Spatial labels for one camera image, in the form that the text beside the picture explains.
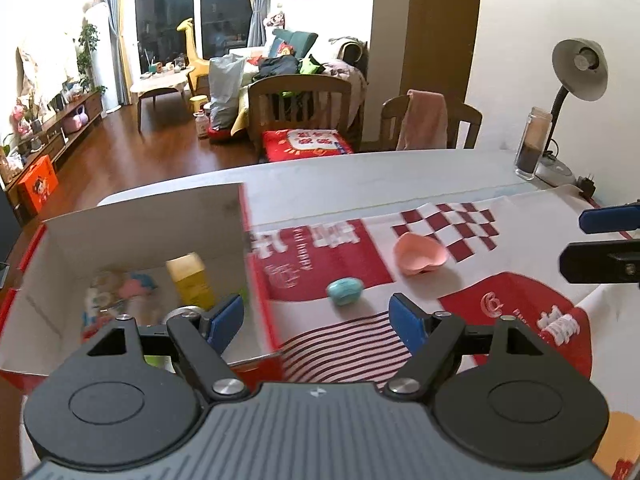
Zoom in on wooden coffee table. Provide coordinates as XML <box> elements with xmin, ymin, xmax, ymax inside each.
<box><xmin>130</xmin><ymin>67</ymin><xmax>194</xmax><ymax>134</ymax></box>

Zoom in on red white printed mat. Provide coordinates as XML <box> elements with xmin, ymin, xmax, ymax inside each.
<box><xmin>252</xmin><ymin>188</ymin><xmax>639</xmax><ymax>479</ymax></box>

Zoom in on pink pot toy figure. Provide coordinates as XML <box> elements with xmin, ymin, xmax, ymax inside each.
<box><xmin>117</xmin><ymin>272</ymin><xmax>157</xmax><ymax>302</ymax></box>

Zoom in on pink heart-shaped bowl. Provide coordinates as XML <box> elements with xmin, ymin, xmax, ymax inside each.
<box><xmin>393</xmin><ymin>232</ymin><xmax>449</xmax><ymax>276</ymax></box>

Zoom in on yellow box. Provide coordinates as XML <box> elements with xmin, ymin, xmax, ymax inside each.
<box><xmin>166</xmin><ymin>252</ymin><xmax>216</xmax><ymax>311</ymax></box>

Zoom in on wooden dining chair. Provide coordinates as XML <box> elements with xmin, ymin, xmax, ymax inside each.
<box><xmin>247</xmin><ymin>74</ymin><xmax>352</xmax><ymax>159</ymax></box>

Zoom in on red cardboard box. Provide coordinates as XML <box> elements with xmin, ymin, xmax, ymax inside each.
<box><xmin>1</xmin><ymin>183</ymin><xmax>283</xmax><ymax>392</ymax></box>

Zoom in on teal egg-shaped case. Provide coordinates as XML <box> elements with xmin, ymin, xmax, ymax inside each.
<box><xmin>326</xmin><ymin>278</ymin><xmax>363</xmax><ymax>307</ymax></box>

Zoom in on red seat cushion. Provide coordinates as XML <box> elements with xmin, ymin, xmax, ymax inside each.
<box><xmin>262</xmin><ymin>129</ymin><xmax>352</xmax><ymax>162</ymax></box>

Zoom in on yellow giraffe toy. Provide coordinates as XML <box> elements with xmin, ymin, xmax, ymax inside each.
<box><xmin>177</xmin><ymin>18</ymin><xmax>209</xmax><ymax>94</ymax></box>

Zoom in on wooden tv cabinet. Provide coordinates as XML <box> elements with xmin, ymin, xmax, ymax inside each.
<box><xmin>3</xmin><ymin>91</ymin><xmax>104</xmax><ymax>216</ymax></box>

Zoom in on grey desk lamp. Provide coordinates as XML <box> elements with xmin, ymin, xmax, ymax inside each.
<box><xmin>535</xmin><ymin>38</ymin><xmax>610</xmax><ymax>188</ymax></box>

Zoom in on tape roll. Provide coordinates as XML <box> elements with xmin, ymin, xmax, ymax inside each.
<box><xmin>163</xmin><ymin>306</ymin><xmax>205</xmax><ymax>324</ymax></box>

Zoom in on chair with pink towel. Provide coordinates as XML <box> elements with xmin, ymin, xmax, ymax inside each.
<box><xmin>380</xmin><ymin>90</ymin><xmax>483</xmax><ymax>151</ymax></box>

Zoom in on sofa with clothes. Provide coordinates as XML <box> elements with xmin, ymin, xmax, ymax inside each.
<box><xmin>204</xmin><ymin>29</ymin><xmax>368</xmax><ymax>136</ymax></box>

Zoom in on orange gift box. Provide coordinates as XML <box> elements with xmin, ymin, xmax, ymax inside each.
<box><xmin>17</xmin><ymin>155</ymin><xmax>58</xmax><ymax>216</ymax></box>

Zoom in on glass jar dark contents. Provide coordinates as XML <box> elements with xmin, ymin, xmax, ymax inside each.
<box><xmin>514</xmin><ymin>107</ymin><xmax>552</xmax><ymax>181</ymax></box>

